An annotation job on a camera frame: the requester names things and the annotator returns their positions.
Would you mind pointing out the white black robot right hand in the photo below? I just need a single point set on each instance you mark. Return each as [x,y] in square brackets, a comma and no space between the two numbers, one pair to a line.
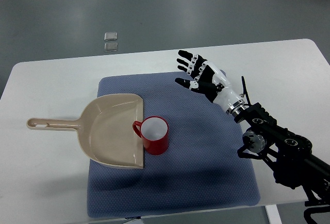
[210,81]

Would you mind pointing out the red cup with handle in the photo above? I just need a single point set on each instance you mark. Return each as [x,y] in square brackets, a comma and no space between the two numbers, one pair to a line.
[154,132]

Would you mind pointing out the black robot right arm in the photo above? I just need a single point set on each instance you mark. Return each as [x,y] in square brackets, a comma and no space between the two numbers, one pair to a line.
[287,154]

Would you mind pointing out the beige plastic dustpan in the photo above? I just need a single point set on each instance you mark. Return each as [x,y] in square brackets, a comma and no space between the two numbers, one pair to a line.
[105,130]

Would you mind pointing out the blue textured mat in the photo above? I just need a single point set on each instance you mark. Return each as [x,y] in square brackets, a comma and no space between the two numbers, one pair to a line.
[200,169]

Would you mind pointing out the upper metal floor plate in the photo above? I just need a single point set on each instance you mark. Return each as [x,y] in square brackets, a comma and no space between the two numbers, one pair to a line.
[110,36]

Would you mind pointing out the white table leg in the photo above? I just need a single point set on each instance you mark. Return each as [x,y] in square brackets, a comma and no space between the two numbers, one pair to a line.
[273,214]

